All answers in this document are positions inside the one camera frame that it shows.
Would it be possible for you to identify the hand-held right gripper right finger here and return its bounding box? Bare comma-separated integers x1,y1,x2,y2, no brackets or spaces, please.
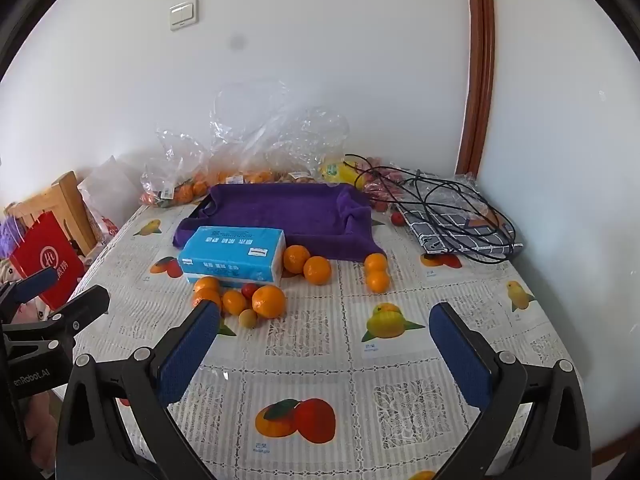
428,301,591,480

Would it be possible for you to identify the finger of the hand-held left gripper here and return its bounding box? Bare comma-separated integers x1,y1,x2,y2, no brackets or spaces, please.
2,285,111,335
0,266,59,306

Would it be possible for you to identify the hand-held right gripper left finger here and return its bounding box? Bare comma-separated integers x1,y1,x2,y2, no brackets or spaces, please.
55,300,222,480

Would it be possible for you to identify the black tray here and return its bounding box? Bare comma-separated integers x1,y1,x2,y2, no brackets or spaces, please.
186,192,213,221

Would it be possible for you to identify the bag of red fruits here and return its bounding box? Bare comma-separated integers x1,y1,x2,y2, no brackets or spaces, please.
361,157,416,213

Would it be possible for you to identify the person's left hand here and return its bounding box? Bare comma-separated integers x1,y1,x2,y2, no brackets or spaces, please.
25,392,58,466

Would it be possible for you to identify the red paper bag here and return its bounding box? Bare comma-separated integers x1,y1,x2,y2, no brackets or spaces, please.
9,211,86,311

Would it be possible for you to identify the wooden chair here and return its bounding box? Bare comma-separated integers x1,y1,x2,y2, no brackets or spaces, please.
4,171,98,256

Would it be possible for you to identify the blue tissue pack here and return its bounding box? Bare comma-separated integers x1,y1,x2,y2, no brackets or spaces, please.
177,226,287,287

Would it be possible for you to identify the white plastic bag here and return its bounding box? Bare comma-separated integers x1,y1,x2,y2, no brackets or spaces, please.
77,156,143,248

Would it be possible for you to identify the checkered cloth in plastic wrap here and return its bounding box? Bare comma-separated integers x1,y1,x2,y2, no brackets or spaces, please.
402,169,525,256

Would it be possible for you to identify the fruit-print tablecloth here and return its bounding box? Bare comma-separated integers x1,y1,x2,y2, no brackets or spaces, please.
65,202,586,480

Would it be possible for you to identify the clear bag of oranges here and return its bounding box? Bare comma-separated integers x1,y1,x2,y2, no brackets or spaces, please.
140,127,211,208

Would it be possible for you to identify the purple towel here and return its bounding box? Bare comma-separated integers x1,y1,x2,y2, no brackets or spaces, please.
173,183,387,263

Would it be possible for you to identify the tall clear plastic bag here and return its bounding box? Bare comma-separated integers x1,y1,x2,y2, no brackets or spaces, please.
209,77,301,186

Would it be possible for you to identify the crumpled clear bag of nuts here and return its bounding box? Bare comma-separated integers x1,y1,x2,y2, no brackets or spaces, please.
270,106,351,183

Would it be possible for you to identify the black cable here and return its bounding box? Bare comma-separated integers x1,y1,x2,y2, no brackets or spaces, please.
344,154,516,264

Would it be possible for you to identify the brown wooden door frame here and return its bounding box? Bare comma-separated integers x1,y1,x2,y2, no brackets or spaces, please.
454,0,496,177

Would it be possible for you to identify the white light switch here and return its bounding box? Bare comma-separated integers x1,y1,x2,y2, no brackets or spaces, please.
168,0,199,32

